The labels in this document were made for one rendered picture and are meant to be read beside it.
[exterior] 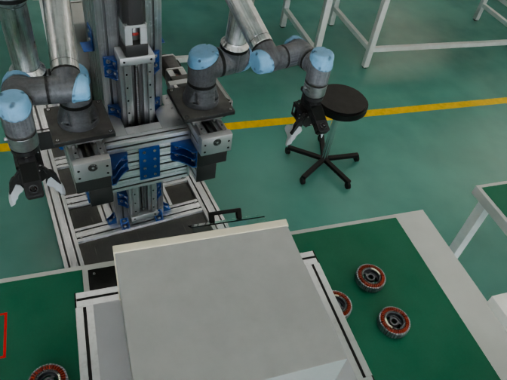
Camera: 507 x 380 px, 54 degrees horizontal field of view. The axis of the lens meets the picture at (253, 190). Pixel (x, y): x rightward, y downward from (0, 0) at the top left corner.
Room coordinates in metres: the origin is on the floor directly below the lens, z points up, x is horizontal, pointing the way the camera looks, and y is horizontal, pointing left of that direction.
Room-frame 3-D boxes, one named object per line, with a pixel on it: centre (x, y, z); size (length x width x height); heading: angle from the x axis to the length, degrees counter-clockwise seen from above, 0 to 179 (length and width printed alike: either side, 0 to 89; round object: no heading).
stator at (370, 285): (1.15, -0.49, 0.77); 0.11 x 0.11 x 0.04
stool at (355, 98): (2.65, -0.46, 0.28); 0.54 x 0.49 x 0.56; 24
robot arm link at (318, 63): (1.42, -0.14, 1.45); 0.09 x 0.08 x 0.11; 40
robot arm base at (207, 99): (1.71, 0.28, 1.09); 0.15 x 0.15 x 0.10
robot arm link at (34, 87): (1.04, 0.64, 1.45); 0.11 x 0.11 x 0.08; 25
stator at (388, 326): (0.97, -0.57, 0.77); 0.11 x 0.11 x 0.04
